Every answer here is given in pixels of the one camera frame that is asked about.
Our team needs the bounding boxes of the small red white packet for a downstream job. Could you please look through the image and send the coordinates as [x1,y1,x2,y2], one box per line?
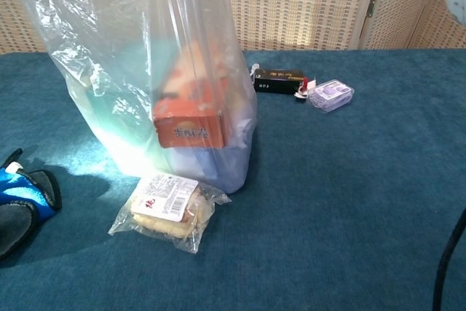
[293,76,317,103]

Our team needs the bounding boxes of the teal cardboard box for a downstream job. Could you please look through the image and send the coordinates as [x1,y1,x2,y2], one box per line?
[82,39,179,177]

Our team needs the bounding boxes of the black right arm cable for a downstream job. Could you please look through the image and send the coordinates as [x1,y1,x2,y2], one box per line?
[432,207,466,311]

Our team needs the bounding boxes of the teal table cover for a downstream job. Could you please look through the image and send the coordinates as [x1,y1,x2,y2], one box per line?
[0,47,466,311]

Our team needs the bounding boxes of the clear plastic bag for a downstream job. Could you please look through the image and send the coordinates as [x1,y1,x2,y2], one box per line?
[16,0,258,195]

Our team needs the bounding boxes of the woven folding screen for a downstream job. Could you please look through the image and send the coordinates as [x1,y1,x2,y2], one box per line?
[0,0,466,55]

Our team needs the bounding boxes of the clear case purple cards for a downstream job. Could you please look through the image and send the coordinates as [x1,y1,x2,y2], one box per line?
[307,78,356,114]

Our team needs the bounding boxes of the blue black neoprene brace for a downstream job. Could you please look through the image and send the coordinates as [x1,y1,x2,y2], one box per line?
[0,148,63,263]

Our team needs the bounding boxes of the orange cardboard box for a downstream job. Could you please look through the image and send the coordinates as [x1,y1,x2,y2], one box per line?
[152,39,230,150]

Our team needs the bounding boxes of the pastry in clear wrapper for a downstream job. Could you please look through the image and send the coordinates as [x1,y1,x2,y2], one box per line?
[108,173,232,255]

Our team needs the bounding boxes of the black box gold lettering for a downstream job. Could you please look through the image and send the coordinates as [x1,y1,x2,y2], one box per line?
[253,68,309,95]

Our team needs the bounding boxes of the pale blue soft package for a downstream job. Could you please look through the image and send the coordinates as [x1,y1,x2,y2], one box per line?
[169,95,256,194]

